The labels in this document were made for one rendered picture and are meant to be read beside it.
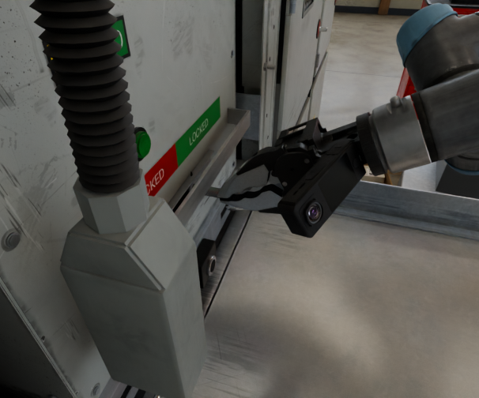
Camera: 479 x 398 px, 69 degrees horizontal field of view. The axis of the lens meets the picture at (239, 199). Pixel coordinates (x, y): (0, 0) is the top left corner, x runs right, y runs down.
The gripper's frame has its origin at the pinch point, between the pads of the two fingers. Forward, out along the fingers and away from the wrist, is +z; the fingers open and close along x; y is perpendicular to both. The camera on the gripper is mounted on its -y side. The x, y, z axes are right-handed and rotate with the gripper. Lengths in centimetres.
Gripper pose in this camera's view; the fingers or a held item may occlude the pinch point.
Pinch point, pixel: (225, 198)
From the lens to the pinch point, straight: 46.7
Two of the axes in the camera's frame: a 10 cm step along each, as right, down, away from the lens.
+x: -4.8, -7.7, -4.2
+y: 2.7, -5.8, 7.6
